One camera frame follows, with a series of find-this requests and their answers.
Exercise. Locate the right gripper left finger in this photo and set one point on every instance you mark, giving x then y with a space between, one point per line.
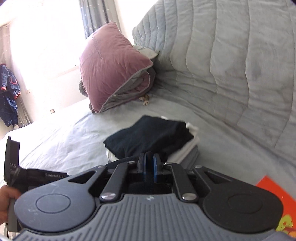
144 166

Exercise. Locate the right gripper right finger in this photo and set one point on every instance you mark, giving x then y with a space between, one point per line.
158 168

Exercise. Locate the black garment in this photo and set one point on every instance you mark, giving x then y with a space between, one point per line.
149 134

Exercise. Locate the folded white grey clothes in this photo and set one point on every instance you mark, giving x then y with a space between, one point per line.
187 148

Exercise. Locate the person's left hand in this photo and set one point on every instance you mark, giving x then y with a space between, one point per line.
7 193

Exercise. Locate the grey bed sheet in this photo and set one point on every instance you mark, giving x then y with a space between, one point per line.
73 142

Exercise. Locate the folded pink grey quilt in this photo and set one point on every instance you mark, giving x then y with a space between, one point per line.
135 88

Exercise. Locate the navy blue hanging jacket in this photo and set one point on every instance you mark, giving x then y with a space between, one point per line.
10 91

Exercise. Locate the pink velvet pillow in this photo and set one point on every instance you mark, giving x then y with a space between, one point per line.
107 62

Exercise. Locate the grey quilted headboard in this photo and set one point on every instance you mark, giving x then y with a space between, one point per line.
234 60

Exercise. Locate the window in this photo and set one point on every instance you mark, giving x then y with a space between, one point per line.
46 40

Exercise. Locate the grey right curtain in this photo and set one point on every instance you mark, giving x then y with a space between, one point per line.
96 13

